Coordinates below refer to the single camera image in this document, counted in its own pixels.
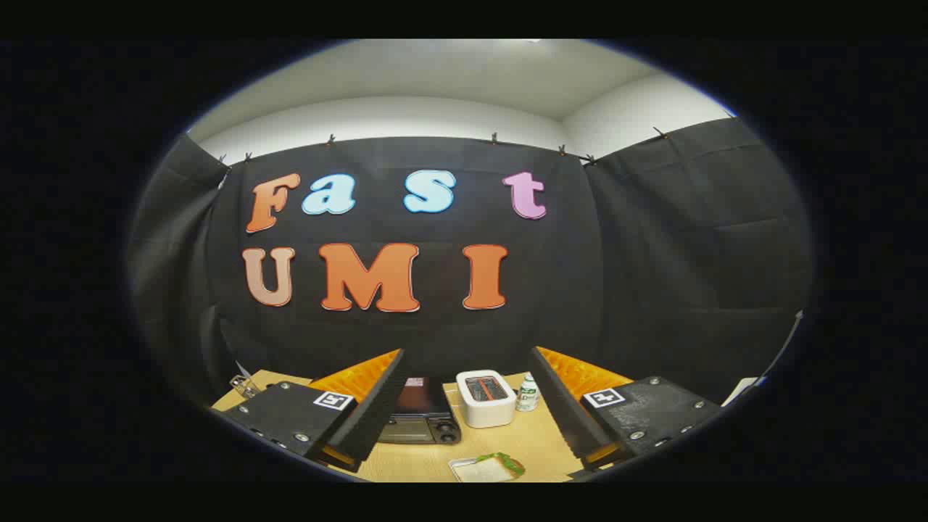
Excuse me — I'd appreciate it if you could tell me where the black toaster oven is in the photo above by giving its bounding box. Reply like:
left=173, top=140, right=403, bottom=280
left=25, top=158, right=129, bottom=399
left=377, top=376, right=463, bottom=445

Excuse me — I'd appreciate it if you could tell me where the lettuce sandwich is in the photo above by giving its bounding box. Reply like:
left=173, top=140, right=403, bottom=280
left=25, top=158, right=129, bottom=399
left=473, top=452, right=526, bottom=483

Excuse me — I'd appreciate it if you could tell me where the white green label bottle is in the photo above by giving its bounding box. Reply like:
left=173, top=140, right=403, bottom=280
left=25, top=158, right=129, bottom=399
left=515, top=373, right=541, bottom=413

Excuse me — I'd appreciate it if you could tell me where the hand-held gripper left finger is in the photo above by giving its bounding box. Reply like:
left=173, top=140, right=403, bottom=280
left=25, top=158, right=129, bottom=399
left=221, top=348, right=408, bottom=473

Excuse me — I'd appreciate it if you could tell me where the white rectangular tray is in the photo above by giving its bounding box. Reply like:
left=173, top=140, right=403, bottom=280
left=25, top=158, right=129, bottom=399
left=448, top=455, right=524, bottom=483

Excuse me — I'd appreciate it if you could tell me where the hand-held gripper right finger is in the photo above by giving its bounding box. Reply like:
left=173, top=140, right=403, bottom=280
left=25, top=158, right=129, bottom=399
left=529, top=346, right=724, bottom=472

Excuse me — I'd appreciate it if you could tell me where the white pop-up toaster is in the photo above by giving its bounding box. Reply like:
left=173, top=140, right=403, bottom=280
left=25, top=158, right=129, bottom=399
left=456, top=370, right=517, bottom=428

